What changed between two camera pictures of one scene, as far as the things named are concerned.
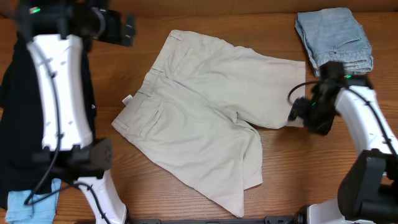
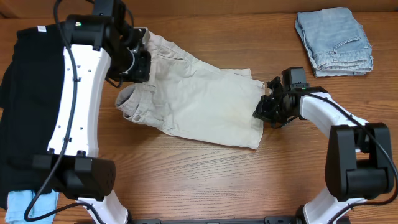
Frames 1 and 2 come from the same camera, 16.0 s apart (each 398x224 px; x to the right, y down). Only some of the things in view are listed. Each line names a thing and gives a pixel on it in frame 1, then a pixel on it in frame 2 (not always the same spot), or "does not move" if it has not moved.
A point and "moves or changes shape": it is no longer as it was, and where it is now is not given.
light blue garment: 41,208 does not move
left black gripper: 115,35 -> 142,74
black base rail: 279,219 does not move
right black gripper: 297,111 -> 262,113
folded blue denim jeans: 335,35 does not move
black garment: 21,117 does not move
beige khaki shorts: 198,106 moves or changes shape
